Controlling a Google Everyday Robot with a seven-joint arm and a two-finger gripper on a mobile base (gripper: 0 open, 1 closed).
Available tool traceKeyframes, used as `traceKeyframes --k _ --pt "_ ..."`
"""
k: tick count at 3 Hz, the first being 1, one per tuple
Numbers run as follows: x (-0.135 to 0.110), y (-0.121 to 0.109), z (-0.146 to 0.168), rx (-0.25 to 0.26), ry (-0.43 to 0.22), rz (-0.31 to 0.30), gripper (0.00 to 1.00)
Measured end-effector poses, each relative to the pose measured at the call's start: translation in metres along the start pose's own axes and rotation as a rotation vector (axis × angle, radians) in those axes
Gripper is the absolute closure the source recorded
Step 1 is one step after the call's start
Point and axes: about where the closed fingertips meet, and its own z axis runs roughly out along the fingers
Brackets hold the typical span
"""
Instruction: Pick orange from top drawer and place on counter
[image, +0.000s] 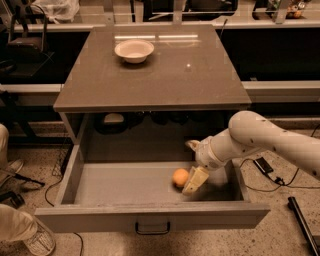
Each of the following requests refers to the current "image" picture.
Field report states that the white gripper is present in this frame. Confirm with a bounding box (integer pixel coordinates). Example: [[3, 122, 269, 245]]
[[182, 136, 233, 195]]

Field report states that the orange fruit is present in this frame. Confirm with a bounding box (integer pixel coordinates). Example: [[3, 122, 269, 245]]
[[172, 168, 189, 187]]

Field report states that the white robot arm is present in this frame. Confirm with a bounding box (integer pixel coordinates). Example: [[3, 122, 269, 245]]
[[182, 111, 320, 195]]

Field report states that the open grey top drawer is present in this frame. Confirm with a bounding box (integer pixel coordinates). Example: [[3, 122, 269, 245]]
[[36, 139, 270, 233]]

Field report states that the grey cabinet with counter top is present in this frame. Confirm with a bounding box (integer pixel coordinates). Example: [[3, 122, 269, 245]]
[[53, 24, 253, 164]]

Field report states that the black power adapter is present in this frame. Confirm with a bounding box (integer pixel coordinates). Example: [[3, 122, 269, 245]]
[[254, 157, 273, 174]]

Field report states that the black pole on floor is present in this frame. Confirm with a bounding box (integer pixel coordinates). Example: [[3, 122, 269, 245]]
[[288, 197, 320, 256]]

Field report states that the white bowl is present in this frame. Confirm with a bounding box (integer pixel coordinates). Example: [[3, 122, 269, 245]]
[[114, 39, 154, 64]]

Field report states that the white mesh sneaker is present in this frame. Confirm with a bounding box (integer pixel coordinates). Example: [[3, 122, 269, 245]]
[[23, 222, 56, 256]]

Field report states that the beige trouser leg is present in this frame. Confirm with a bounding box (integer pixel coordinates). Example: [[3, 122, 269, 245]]
[[0, 204, 38, 242]]

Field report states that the black chair at left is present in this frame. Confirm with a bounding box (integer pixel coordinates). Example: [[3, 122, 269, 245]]
[[1, 0, 52, 77]]

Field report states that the white plastic bag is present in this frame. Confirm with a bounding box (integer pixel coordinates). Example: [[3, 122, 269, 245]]
[[31, 0, 80, 24]]

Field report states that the black cable on floor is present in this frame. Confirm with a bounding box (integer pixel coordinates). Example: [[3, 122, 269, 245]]
[[239, 123, 320, 194]]

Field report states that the black drawer handle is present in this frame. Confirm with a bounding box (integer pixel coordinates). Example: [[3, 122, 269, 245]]
[[135, 222, 171, 236]]

